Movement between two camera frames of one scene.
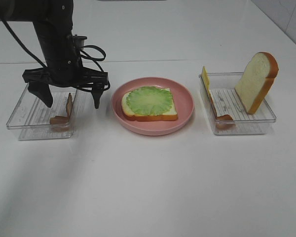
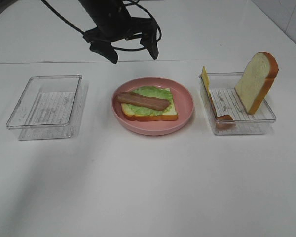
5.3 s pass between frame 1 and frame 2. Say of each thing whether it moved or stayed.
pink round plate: stayed
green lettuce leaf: stayed
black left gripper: moved
